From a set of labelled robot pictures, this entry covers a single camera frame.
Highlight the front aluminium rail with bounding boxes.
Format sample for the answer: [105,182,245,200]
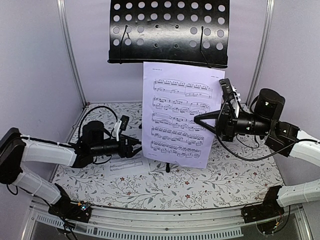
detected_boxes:
[21,199,315,240]

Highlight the black perforated music stand desk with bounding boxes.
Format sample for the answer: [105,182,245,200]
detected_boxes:
[108,0,230,69]

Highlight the black folding tripod stand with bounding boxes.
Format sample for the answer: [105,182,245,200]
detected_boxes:
[138,123,172,174]

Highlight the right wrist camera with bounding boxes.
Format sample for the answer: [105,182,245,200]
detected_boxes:
[219,78,241,118]

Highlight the left aluminium frame post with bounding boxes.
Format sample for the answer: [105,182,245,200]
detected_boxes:
[56,0,87,108]

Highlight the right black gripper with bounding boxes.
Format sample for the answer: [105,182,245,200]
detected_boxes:
[194,103,272,141]

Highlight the white sheet music paper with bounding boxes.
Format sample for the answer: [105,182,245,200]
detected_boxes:
[105,157,150,178]

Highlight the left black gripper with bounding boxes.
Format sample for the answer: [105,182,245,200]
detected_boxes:
[91,134,147,158]

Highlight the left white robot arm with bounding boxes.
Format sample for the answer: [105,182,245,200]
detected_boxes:
[0,120,142,217]

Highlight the aluminium frame post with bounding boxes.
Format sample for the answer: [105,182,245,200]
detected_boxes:
[56,0,87,108]
[245,0,275,106]

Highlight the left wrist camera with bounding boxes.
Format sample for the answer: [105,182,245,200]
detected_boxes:
[111,115,130,141]

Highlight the right aluminium frame post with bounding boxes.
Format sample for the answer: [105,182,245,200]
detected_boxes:
[245,0,275,106]

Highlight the purple sheet music paper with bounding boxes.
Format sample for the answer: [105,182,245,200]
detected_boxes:
[141,62,225,169]

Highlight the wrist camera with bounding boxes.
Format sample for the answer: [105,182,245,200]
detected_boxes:
[111,115,130,141]
[219,78,241,118]

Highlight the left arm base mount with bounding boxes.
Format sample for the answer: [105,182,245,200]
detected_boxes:
[48,183,92,223]

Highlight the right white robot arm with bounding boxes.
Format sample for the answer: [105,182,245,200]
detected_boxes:
[194,87,320,218]

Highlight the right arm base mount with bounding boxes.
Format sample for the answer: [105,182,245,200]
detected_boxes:
[241,185,285,223]

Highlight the floral patterned table mat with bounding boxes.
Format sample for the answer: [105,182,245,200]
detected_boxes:
[51,101,286,211]

